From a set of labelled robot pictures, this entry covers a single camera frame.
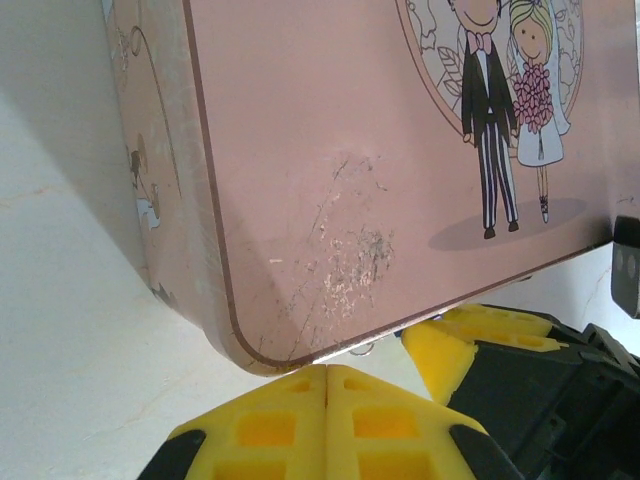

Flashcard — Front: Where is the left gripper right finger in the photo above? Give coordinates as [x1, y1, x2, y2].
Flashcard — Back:
[326, 364, 524, 480]

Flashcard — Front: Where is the pink wedding print tin box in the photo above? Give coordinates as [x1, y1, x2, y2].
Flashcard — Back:
[102, 0, 640, 378]

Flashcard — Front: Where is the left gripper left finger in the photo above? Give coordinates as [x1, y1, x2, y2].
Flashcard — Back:
[142, 364, 328, 480]

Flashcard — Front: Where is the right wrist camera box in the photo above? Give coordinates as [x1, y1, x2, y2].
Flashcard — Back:
[609, 214, 640, 322]

